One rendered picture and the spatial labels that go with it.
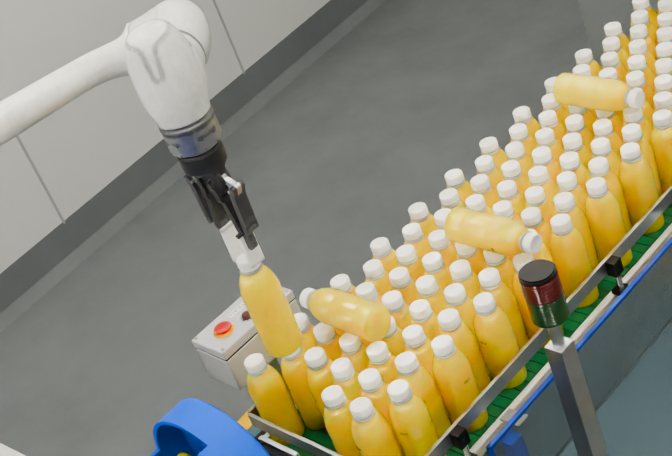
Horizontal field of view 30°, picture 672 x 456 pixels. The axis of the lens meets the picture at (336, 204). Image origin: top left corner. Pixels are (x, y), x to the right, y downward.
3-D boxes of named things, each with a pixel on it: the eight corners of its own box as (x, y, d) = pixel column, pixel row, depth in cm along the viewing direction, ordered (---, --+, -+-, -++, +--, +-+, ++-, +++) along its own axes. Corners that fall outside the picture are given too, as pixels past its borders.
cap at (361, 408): (365, 399, 219) (362, 392, 218) (377, 409, 216) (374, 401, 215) (347, 412, 217) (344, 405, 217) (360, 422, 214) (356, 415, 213)
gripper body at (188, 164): (164, 153, 200) (186, 199, 205) (197, 162, 194) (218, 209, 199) (198, 127, 204) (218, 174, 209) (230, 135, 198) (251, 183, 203)
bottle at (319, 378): (333, 448, 239) (300, 377, 229) (328, 424, 245) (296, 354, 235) (367, 435, 239) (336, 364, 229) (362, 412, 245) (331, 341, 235)
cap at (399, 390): (394, 385, 219) (391, 377, 218) (414, 386, 217) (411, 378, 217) (386, 401, 217) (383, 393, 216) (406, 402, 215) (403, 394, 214)
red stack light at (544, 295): (516, 300, 207) (510, 282, 205) (539, 277, 210) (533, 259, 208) (548, 310, 202) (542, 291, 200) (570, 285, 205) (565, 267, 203)
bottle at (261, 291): (286, 364, 217) (249, 280, 207) (258, 354, 222) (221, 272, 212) (312, 338, 221) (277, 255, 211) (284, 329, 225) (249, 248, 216)
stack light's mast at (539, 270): (533, 350, 212) (509, 277, 204) (554, 326, 216) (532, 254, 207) (563, 359, 208) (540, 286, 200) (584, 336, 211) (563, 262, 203)
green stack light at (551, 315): (524, 323, 209) (516, 301, 207) (546, 299, 212) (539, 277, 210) (555, 333, 205) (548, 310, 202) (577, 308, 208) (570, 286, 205)
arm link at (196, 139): (180, 135, 191) (195, 167, 194) (222, 103, 195) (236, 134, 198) (146, 126, 197) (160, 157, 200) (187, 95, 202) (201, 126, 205)
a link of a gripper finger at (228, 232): (221, 230, 208) (218, 229, 209) (235, 263, 212) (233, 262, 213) (234, 220, 210) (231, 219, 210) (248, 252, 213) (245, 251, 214)
